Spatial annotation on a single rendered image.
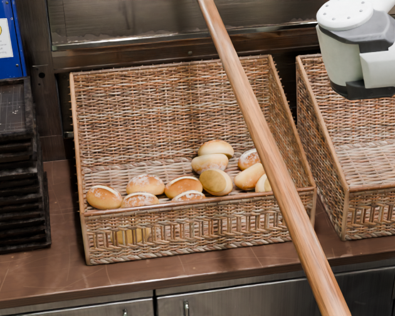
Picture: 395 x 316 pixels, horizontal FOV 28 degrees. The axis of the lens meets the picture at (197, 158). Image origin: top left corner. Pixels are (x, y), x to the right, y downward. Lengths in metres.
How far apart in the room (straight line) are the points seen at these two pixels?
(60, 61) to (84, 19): 0.14
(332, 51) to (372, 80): 0.07
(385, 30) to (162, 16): 1.07
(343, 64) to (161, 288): 0.88
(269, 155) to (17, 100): 0.95
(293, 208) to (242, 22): 1.16
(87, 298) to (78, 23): 0.70
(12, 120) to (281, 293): 0.76
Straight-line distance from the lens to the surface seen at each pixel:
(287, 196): 1.02
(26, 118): 1.81
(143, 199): 1.97
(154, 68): 2.12
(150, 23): 2.07
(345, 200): 1.87
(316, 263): 0.92
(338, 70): 1.14
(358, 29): 1.10
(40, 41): 2.09
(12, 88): 1.98
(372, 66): 1.09
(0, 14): 2.03
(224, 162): 2.10
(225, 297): 1.90
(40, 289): 1.84
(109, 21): 2.06
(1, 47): 2.06
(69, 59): 2.11
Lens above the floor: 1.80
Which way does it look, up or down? 33 degrees down
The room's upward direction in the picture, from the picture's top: 2 degrees counter-clockwise
